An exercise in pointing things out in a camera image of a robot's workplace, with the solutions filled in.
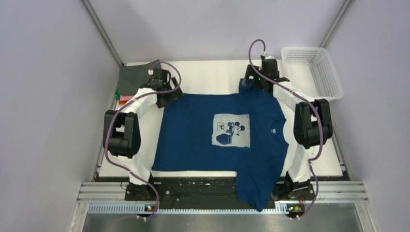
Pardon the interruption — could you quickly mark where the white perforated plastic basket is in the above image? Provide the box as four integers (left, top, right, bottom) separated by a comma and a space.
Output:
281, 46, 344, 102

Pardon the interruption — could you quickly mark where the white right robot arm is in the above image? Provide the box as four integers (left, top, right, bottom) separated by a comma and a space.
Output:
242, 56, 333, 201

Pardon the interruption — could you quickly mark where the folded pink t shirt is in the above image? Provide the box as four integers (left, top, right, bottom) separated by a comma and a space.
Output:
119, 95, 133, 101

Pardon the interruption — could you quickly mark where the right aluminium frame post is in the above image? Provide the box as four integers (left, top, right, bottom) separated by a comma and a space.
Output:
320, 0, 355, 48

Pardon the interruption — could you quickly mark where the folded grey t shirt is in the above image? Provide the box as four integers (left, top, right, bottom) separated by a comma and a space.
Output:
117, 59, 161, 95

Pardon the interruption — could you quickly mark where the dark blue t shirt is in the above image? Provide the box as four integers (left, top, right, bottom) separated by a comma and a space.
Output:
152, 82, 289, 211

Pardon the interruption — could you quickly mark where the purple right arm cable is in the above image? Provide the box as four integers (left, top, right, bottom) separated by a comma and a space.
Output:
248, 39, 324, 220

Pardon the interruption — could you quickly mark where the folded green t shirt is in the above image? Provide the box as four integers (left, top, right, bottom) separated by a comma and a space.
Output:
115, 87, 121, 101

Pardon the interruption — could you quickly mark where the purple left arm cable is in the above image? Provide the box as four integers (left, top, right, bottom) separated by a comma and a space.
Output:
104, 61, 183, 221

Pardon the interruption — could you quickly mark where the left aluminium frame post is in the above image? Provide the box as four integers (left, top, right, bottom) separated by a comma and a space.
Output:
80, 0, 124, 66

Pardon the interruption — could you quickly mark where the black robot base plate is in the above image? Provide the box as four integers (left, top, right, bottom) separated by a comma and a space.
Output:
125, 175, 316, 210

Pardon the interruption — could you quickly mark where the aluminium frame post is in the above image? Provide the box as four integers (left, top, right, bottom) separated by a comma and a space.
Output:
320, 0, 355, 48
80, 0, 124, 66

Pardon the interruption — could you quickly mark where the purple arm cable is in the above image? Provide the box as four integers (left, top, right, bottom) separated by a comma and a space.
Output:
104, 61, 183, 221
248, 39, 324, 220

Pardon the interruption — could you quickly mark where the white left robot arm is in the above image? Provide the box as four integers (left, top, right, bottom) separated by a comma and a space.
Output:
102, 68, 184, 201

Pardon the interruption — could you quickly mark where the white slotted cable duct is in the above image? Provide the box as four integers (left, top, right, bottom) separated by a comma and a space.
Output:
88, 203, 302, 216

